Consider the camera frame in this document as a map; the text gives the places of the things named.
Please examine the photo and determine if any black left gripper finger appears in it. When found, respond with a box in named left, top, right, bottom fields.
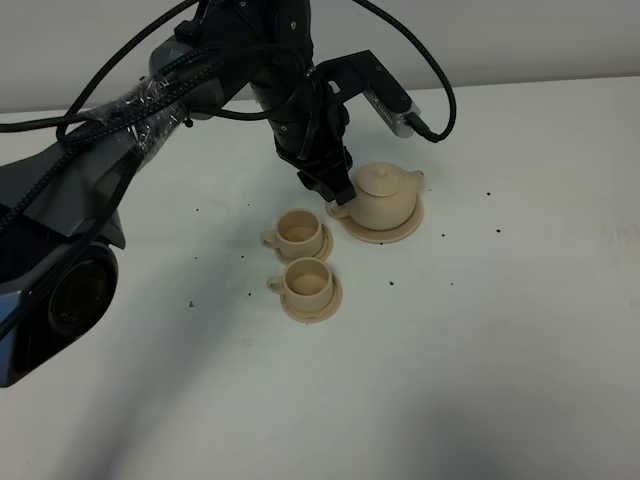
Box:
left=319, top=145, right=356, bottom=206
left=297, top=171, right=335, bottom=201

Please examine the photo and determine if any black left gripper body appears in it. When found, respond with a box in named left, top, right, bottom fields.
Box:
left=250, top=44, right=350, bottom=173

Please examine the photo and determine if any beige ceramic teapot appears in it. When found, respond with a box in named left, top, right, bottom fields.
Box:
left=326, top=162, right=425, bottom=231

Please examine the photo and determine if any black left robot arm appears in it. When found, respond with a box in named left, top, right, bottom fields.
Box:
left=1, top=1, right=355, bottom=387

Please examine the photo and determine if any large beige teapot saucer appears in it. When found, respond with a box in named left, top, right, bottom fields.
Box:
left=339, top=195, right=424, bottom=244

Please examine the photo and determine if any far beige teacup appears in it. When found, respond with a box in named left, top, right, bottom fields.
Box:
left=260, top=209, right=324, bottom=260

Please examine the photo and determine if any beige teacup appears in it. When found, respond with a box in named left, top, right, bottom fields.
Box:
left=266, top=257, right=334, bottom=314
left=260, top=209, right=324, bottom=260

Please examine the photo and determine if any far small beige saucer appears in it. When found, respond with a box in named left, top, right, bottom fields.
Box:
left=274, top=225, right=334, bottom=265

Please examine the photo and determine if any small beige saucer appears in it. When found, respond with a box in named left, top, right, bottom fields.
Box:
left=274, top=225, right=334, bottom=265
left=280, top=277, right=343, bottom=324

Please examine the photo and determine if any near beige teacup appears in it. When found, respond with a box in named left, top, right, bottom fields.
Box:
left=266, top=257, right=334, bottom=314

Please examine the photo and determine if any near small beige saucer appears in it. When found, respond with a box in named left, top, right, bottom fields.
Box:
left=280, top=277, right=343, bottom=324

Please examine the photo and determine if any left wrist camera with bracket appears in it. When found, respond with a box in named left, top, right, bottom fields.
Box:
left=316, top=50, right=420, bottom=139

